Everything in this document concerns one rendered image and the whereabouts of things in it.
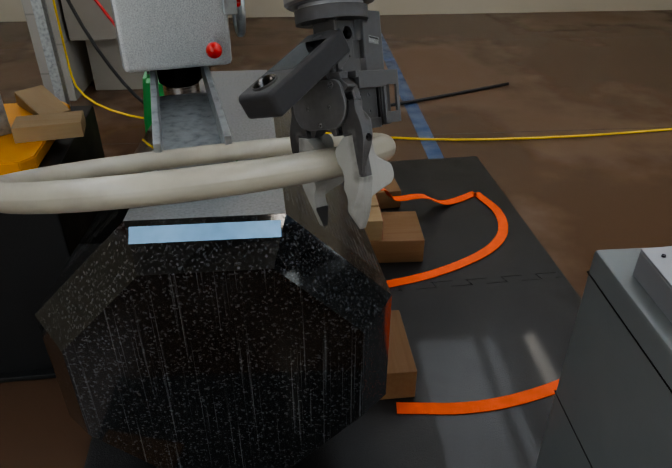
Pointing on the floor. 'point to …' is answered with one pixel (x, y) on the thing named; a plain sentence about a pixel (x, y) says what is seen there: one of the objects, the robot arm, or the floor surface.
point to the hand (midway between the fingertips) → (335, 216)
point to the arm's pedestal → (613, 376)
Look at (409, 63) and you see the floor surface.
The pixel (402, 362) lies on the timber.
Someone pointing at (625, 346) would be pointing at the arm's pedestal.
